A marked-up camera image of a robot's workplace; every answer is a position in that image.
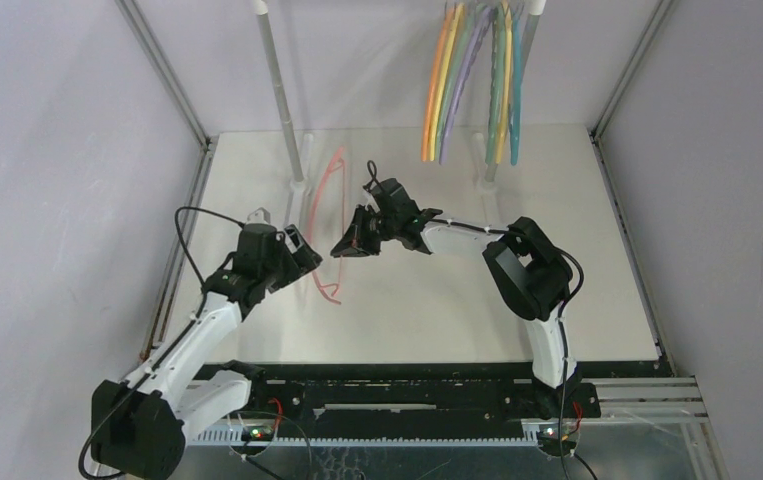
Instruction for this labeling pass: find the pink plain hanger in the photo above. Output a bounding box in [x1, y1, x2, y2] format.
[307, 145, 351, 306]

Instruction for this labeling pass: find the orange plain hanger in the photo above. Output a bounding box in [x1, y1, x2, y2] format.
[420, 3, 452, 163]

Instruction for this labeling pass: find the yellow wavy hanger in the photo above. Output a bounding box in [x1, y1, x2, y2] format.
[495, 1, 513, 165]

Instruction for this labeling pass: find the purple wavy hanger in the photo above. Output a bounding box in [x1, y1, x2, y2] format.
[439, 4, 493, 165]

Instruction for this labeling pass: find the green wavy hanger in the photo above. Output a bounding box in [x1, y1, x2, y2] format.
[485, 3, 504, 166]

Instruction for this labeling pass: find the blue wavy hanger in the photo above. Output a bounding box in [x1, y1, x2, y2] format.
[509, 5, 524, 166]

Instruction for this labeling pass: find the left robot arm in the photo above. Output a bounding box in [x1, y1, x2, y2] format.
[77, 223, 322, 479]

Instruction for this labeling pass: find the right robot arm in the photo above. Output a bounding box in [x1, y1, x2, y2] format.
[330, 178, 576, 416]

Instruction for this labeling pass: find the white clothes rack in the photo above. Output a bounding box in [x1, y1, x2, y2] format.
[251, 1, 545, 226]

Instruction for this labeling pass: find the left circuit board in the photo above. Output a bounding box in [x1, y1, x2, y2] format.
[240, 426, 276, 444]

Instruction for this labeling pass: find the circuit board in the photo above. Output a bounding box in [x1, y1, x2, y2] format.
[240, 426, 276, 444]
[537, 427, 573, 443]

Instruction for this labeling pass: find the right circuit board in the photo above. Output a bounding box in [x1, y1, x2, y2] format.
[537, 427, 573, 443]

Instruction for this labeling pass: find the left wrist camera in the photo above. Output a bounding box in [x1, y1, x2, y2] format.
[246, 207, 271, 225]

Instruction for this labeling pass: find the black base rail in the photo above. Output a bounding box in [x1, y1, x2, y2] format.
[230, 361, 672, 442]

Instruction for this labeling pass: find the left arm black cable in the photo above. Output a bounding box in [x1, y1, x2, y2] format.
[77, 206, 250, 480]

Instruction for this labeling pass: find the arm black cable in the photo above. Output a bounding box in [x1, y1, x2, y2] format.
[77, 206, 250, 480]
[362, 160, 586, 480]

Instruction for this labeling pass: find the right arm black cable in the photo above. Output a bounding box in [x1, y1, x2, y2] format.
[362, 160, 586, 480]

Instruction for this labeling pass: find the aluminium frame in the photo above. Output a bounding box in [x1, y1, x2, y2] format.
[118, 1, 728, 479]

